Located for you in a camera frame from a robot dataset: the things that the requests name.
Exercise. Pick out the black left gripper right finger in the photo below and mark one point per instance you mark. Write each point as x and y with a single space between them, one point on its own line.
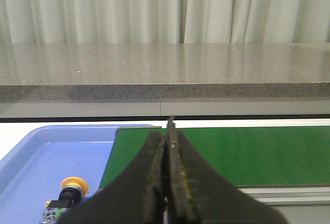
198 194

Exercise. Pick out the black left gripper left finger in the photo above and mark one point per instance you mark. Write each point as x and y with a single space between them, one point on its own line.
136 195

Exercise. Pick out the yellow mushroom push button switch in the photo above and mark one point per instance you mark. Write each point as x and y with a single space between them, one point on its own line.
73 189

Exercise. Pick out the green conveyor belt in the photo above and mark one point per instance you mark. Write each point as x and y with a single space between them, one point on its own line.
265 156

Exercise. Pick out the blue plastic tray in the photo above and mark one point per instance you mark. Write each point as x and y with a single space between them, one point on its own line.
32 172

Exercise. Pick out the grey stone countertop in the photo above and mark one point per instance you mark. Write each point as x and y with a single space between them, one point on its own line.
56 80

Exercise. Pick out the white pleated curtain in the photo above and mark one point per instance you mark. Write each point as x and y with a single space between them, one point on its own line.
164 21

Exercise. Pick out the aluminium conveyor frame rail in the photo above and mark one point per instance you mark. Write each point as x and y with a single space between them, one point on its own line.
289 195

